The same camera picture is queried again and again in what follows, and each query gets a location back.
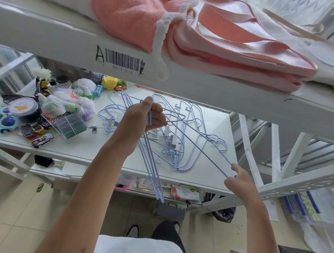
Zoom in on yellow plush toy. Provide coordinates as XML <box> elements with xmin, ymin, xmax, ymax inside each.
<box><xmin>101</xmin><ymin>76</ymin><xmax>118</xmax><ymax>91</ymax></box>

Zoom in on white metal shelf rack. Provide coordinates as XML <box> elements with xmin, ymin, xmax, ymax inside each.
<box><xmin>0</xmin><ymin>0</ymin><xmax>334</xmax><ymax>218</ymax></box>

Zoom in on green plastic bottle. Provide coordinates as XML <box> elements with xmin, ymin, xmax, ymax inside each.
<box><xmin>73</xmin><ymin>87</ymin><xmax>94</xmax><ymax>101</ymax></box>

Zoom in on bunch of blue wire hangers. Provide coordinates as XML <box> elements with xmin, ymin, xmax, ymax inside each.
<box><xmin>109</xmin><ymin>91</ymin><xmax>165</xmax><ymax>203</ymax></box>

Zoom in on person's left hand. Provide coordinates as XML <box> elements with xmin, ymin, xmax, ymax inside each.
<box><xmin>118</xmin><ymin>96</ymin><xmax>168</xmax><ymax>140</ymax></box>

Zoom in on white folded cloth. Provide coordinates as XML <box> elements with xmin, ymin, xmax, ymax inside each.
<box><xmin>245</xmin><ymin>0</ymin><xmax>334</xmax><ymax>82</ymax></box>

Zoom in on white fluffy flower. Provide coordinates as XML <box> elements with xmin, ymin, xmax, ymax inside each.
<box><xmin>33</xmin><ymin>67</ymin><xmax>51</xmax><ymax>80</ymax></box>

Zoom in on person's right hand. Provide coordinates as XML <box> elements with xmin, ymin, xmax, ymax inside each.
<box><xmin>224</xmin><ymin>163</ymin><xmax>262</xmax><ymax>207</ymax></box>

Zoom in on yellow black toy figure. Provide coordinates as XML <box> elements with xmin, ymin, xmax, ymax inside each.
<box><xmin>35</xmin><ymin>78</ymin><xmax>53</xmax><ymax>96</ymax></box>

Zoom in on round white tin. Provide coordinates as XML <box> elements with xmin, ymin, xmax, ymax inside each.
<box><xmin>8</xmin><ymin>98</ymin><xmax>39</xmax><ymax>116</ymax></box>

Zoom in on printed white packet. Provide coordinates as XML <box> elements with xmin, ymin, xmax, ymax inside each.
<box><xmin>171</xmin><ymin>185</ymin><xmax>201</xmax><ymax>202</ymax></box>

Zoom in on person's black shoe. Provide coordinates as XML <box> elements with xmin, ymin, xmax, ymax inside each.
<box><xmin>125</xmin><ymin>224</ymin><xmax>140</xmax><ymax>238</ymax></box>

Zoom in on clear storage box blue handles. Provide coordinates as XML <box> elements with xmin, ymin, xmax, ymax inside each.
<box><xmin>283</xmin><ymin>186</ymin><xmax>334</xmax><ymax>230</ymax></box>

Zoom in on black plastic bag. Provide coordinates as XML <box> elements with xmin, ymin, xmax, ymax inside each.
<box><xmin>211</xmin><ymin>206</ymin><xmax>236</xmax><ymax>223</ymax></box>

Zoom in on pile of blue clip hangers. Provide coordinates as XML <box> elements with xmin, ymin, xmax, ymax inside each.
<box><xmin>98</xmin><ymin>92</ymin><xmax>228</xmax><ymax>172</ymax></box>

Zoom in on clear bag with white items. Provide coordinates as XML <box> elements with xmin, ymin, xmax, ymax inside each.
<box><xmin>73</xmin><ymin>78</ymin><xmax>97</xmax><ymax>97</ymax></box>

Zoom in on teal child sunglasses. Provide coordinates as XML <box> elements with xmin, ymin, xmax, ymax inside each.
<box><xmin>0</xmin><ymin>106</ymin><xmax>19</xmax><ymax>134</ymax></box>

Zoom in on person's right forearm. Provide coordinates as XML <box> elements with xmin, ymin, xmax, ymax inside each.
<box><xmin>241</xmin><ymin>194</ymin><xmax>282</xmax><ymax>253</ymax></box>

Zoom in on pack of green striped clips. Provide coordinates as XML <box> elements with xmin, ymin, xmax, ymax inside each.
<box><xmin>55</xmin><ymin>113</ymin><xmax>88</xmax><ymax>140</ymax></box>

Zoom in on person's black trouser leg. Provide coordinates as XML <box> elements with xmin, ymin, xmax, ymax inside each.
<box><xmin>151</xmin><ymin>220</ymin><xmax>187</xmax><ymax>253</ymax></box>

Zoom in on light pink folded sheet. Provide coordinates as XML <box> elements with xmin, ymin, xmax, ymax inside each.
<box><xmin>167</xmin><ymin>4</ymin><xmax>319</xmax><ymax>93</ymax></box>

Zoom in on silver black toy car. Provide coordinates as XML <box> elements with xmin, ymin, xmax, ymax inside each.
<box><xmin>31</xmin><ymin>133</ymin><xmax>54</xmax><ymax>148</ymax></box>

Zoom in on pink packet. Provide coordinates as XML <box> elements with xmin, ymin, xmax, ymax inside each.
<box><xmin>115</xmin><ymin>180</ymin><xmax>132</xmax><ymax>192</ymax></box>

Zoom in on grey box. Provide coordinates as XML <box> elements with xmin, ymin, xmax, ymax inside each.
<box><xmin>153</xmin><ymin>202</ymin><xmax>186</xmax><ymax>221</ymax></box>

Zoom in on person's left forearm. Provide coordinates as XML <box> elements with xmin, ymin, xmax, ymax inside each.
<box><xmin>34</xmin><ymin>130</ymin><xmax>142</xmax><ymax>253</ymax></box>

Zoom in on glass jar with black lid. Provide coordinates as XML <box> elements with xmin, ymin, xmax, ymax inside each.
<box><xmin>55</xmin><ymin>75</ymin><xmax>73</xmax><ymax>89</ymax></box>

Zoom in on person's white shirt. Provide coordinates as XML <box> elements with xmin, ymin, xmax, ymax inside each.
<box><xmin>98</xmin><ymin>235</ymin><xmax>183</xmax><ymax>253</ymax></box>

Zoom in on barcode label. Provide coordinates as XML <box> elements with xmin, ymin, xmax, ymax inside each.
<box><xmin>104</xmin><ymin>47</ymin><xmax>141</xmax><ymax>72</ymax></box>

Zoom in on pink towel with white trim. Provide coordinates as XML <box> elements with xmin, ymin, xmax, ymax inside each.
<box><xmin>89</xmin><ymin>0</ymin><xmax>201</xmax><ymax>81</ymax></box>

